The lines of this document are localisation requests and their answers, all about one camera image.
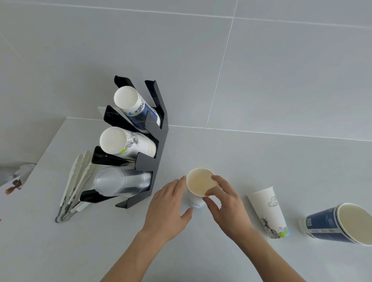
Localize person's right hand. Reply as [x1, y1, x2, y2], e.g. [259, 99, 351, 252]
[202, 175, 253, 248]

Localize person's left hand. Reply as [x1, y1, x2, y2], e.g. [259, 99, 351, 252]
[140, 175, 194, 244]

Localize tall white printed paper cup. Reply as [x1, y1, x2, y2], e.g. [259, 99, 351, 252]
[247, 186, 291, 239]

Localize short white paper cup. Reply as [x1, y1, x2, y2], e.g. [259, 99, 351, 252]
[186, 167, 219, 210]

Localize black cup rack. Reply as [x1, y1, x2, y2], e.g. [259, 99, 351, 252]
[80, 75, 169, 209]

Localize stack of clear plastic cups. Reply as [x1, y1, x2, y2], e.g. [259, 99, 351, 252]
[93, 167, 153, 198]

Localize large blue paper cup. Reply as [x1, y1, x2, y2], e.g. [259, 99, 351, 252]
[298, 203, 372, 247]
[336, 203, 372, 246]

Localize stack of white printed cups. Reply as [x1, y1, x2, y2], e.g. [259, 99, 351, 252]
[99, 126, 157, 162]

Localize stack of blue paper cups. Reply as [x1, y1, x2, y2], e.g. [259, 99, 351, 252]
[113, 86, 162, 133]

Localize person's right forearm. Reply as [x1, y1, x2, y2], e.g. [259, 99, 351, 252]
[232, 225, 307, 282]

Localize white plastic tongs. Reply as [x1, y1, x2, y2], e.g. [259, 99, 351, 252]
[55, 150, 92, 224]
[68, 162, 96, 217]

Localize white table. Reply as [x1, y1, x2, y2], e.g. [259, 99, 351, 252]
[0, 117, 372, 282]

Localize pile of white trash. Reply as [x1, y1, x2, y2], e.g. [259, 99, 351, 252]
[0, 162, 37, 186]

